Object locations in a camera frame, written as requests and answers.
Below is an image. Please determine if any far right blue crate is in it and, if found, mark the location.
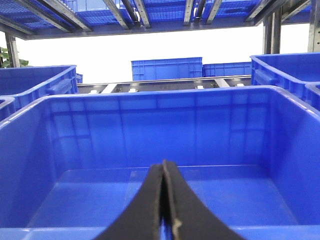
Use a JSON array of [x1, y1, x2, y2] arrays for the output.
[[250, 52, 320, 110]]

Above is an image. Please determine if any upper metal shelf rack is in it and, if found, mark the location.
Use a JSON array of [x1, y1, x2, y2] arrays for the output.
[[0, 0, 320, 53]]

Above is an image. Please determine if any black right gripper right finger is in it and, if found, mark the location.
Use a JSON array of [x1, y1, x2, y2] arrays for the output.
[[162, 160, 243, 240]]

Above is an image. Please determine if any right blue plastic crate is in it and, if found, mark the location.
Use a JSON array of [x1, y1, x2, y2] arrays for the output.
[[0, 86, 320, 240]]

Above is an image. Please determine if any rear centre blue crate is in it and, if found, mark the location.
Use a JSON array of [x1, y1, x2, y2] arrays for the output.
[[131, 57, 203, 81]]

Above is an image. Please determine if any left blue plastic crate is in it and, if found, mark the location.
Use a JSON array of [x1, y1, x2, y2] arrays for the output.
[[0, 65, 79, 120]]

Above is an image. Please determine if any blue plastic crate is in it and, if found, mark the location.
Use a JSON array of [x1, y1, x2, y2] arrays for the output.
[[0, 86, 320, 240], [0, 65, 79, 120]]

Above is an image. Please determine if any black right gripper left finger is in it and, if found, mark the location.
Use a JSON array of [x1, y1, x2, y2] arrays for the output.
[[95, 164, 164, 240]]

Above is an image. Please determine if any distant small blue crate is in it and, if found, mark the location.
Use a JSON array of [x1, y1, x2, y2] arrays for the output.
[[202, 61, 252, 77]]

